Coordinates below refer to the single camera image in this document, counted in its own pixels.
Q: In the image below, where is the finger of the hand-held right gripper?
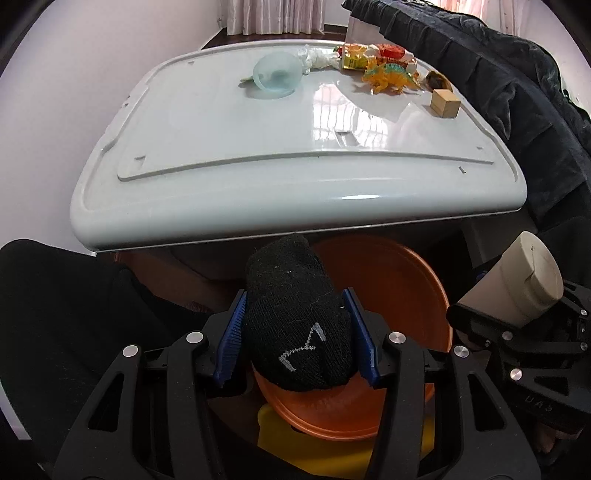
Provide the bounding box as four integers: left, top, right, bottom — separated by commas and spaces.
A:
445, 264, 546, 360
540, 278, 591, 355

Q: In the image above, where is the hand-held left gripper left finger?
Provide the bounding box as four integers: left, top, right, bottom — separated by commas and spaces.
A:
51, 288, 252, 480

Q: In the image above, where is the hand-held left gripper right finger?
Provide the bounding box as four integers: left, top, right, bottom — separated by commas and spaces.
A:
342, 287, 539, 480

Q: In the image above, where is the orange plastic bin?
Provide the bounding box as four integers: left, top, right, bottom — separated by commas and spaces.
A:
252, 236, 453, 441

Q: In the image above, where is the cream plastic tube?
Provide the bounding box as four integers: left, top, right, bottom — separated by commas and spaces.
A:
455, 231, 565, 328

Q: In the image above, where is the black sock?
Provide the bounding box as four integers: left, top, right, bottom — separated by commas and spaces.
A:
242, 233, 356, 393

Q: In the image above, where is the wooden block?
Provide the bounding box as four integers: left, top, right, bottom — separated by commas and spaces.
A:
430, 89, 462, 118

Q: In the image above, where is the dark brown shell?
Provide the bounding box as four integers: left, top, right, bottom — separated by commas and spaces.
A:
425, 71, 455, 93

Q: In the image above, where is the orange and green dinosaur toy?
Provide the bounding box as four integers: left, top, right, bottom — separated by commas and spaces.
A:
361, 62, 423, 96

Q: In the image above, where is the white drink pouch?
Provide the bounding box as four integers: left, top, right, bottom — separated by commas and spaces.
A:
339, 42, 384, 72

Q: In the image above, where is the red and white snack packet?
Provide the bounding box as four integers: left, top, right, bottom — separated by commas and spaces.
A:
367, 43, 419, 72

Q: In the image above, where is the person's right hand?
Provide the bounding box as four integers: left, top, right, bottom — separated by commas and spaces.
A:
533, 425, 572, 459

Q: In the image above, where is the yellow plastic object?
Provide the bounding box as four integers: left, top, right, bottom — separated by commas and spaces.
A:
256, 404, 437, 478

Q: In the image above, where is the white plastic table lid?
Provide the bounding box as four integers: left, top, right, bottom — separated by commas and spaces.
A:
69, 39, 528, 252

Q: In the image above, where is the dark blanket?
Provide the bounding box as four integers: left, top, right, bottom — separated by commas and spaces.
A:
342, 0, 591, 232

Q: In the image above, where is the pink patterned curtain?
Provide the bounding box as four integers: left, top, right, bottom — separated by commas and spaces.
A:
438, 0, 485, 21
221, 0, 324, 35

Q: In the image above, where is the white bed frame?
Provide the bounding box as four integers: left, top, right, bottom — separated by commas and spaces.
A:
346, 14, 386, 43

